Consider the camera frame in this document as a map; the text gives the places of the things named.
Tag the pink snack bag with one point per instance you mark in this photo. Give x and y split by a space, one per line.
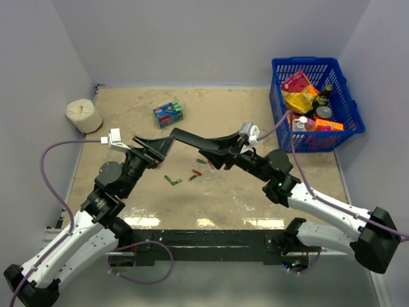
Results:
298 83

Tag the white pump bottle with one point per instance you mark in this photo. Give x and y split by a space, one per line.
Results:
300 124

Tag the black remote control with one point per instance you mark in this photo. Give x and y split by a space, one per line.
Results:
193 140

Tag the orange pink box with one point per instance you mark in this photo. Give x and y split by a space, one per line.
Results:
325 125

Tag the green battery angled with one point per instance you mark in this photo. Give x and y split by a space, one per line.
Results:
176 182

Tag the blue plastic basket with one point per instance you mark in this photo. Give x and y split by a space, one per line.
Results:
320 71

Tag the dark glass bottle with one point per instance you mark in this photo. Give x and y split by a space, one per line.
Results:
323 98

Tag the green battery left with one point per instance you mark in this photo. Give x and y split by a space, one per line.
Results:
168 179

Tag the black base frame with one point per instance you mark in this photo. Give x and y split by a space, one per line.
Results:
270 247

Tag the beige paper roll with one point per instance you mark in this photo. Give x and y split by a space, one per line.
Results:
84 115

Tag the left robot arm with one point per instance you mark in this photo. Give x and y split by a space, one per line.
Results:
93 231

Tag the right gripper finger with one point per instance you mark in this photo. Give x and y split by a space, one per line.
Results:
226 141
217 156

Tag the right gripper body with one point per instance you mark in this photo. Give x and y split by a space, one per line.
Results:
241 159

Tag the metal tin can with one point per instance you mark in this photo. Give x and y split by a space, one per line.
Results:
323 112

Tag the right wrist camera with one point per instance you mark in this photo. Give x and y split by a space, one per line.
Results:
249 134

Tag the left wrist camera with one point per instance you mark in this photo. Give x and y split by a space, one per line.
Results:
114 142

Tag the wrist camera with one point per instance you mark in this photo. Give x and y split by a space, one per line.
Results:
114 142
249 134

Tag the yellow snack bag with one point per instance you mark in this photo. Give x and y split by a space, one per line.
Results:
299 102

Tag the dark battery on table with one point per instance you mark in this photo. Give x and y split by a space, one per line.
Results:
193 177

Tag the green battery pack box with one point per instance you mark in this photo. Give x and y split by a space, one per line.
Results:
168 114

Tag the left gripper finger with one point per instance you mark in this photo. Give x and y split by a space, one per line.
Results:
161 147
143 141

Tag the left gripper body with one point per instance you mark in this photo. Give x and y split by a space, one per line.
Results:
138 162

